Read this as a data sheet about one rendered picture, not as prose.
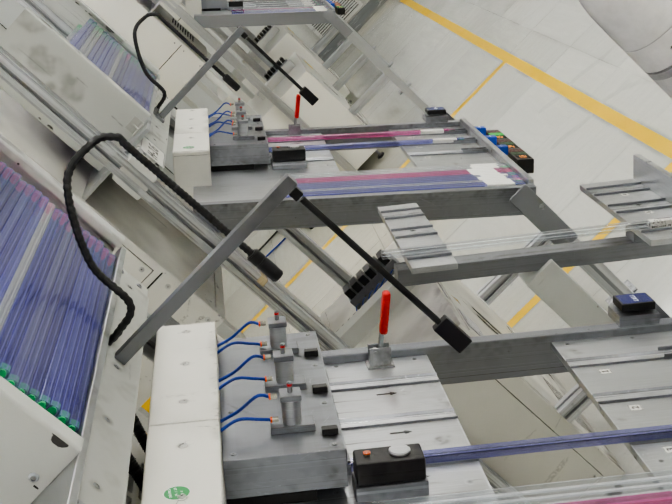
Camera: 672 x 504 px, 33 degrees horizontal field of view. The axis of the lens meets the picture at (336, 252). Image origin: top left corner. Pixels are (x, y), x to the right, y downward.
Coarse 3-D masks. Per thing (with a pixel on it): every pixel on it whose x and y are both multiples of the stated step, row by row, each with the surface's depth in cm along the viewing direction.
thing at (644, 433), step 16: (608, 432) 132; (624, 432) 132; (640, 432) 132; (656, 432) 132; (448, 448) 131; (464, 448) 130; (480, 448) 130; (496, 448) 130; (512, 448) 130; (528, 448) 131; (544, 448) 131; (560, 448) 131; (352, 464) 129
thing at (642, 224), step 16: (608, 224) 177; (624, 224) 177; (640, 224) 177; (480, 240) 175; (496, 240) 175; (512, 240) 175; (528, 240) 175; (544, 240) 176; (384, 256) 174; (400, 256) 174
